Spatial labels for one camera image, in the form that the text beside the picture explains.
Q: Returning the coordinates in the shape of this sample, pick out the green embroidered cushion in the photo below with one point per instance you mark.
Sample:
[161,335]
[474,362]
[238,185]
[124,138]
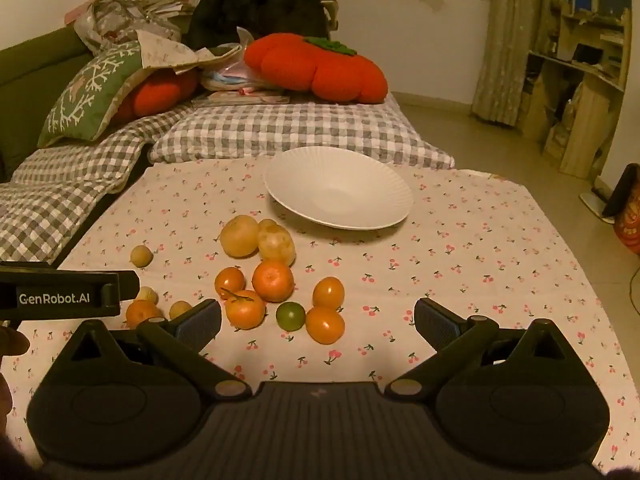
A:
[85,95]

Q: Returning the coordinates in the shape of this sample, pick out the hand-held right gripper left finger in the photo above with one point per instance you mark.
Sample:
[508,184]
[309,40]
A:
[202,321]

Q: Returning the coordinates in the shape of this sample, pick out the beige curtain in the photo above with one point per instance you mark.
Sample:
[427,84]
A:
[510,50]

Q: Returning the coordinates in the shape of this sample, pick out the person's left hand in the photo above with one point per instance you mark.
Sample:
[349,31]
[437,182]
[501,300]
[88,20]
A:
[12,342]

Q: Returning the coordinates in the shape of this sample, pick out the large yellow pear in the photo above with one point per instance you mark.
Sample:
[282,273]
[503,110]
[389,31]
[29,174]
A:
[239,236]
[276,246]

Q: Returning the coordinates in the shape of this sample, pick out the bright green tangerine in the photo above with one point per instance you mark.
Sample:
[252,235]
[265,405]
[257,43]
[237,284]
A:
[290,316]

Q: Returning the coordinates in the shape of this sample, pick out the grey checked pillow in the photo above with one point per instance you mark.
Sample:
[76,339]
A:
[300,130]

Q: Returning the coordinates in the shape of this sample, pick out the large orange persimmon cushion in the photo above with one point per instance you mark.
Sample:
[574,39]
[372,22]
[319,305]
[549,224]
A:
[310,67]

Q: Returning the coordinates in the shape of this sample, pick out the black cloth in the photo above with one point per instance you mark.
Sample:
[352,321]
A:
[260,5]

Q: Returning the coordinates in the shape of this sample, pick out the grey checked blanket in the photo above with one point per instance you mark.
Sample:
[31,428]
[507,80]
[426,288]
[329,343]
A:
[60,185]

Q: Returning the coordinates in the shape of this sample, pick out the large orange tangerine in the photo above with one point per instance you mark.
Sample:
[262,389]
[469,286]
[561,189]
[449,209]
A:
[273,280]

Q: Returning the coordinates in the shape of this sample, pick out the pile of papers and packets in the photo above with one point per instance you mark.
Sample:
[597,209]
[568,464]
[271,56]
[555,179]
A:
[225,80]

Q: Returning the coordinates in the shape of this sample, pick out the small orange cushion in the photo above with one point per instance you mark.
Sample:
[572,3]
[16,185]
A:
[155,92]

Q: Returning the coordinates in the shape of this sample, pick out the beige floral cloth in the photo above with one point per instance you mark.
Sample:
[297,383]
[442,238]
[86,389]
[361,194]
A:
[165,50]

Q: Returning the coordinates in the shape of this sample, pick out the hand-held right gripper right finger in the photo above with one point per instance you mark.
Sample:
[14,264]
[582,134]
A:
[435,322]

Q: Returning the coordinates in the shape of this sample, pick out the cherry print cloth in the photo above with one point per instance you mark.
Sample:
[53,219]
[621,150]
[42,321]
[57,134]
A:
[475,270]

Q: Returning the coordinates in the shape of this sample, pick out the white chair frame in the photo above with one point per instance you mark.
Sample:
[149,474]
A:
[330,17]

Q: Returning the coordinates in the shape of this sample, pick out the white ribbed plate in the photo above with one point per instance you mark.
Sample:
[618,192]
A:
[345,195]

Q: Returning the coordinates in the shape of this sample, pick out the wooden shelf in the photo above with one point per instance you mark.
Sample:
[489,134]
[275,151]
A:
[595,110]

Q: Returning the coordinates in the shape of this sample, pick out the red round container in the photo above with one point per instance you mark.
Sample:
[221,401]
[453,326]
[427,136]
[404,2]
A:
[630,220]

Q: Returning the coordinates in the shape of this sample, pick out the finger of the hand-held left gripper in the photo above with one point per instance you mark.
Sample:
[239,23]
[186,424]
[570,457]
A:
[125,287]

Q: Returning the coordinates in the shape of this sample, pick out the green sofa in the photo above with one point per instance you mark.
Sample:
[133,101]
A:
[30,70]

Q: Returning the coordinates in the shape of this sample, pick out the patterned plastic bag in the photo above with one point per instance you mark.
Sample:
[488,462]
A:
[115,17]

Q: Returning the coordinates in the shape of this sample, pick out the white flat object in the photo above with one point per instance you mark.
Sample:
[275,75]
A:
[595,205]

